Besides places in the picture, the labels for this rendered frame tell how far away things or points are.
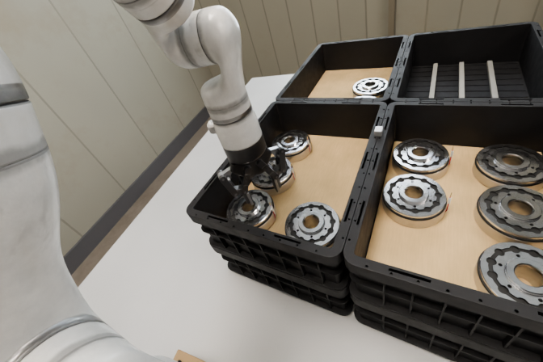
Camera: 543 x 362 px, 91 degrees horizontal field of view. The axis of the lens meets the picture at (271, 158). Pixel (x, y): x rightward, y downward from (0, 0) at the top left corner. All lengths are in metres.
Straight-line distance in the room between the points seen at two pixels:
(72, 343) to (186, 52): 0.32
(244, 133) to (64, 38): 1.83
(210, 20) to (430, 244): 0.47
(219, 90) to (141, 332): 0.56
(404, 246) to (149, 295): 0.59
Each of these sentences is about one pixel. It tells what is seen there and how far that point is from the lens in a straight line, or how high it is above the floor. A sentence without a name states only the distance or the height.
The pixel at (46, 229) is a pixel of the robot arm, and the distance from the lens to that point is 0.24.
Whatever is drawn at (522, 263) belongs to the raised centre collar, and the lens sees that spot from 0.50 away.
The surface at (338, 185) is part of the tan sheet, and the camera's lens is 0.60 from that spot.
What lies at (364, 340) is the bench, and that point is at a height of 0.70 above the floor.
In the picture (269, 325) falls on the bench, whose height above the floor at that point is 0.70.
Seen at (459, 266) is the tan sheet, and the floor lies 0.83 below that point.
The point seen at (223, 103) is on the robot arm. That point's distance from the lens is 0.40.
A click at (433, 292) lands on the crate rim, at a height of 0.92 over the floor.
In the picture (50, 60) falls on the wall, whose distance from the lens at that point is 2.10.
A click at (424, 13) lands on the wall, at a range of 2.38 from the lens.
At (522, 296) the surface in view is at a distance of 0.48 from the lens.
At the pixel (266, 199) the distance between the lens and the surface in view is 0.57.
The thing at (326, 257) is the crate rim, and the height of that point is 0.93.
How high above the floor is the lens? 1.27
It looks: 38 degrees down
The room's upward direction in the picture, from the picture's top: 19 degrees counter-clockwise
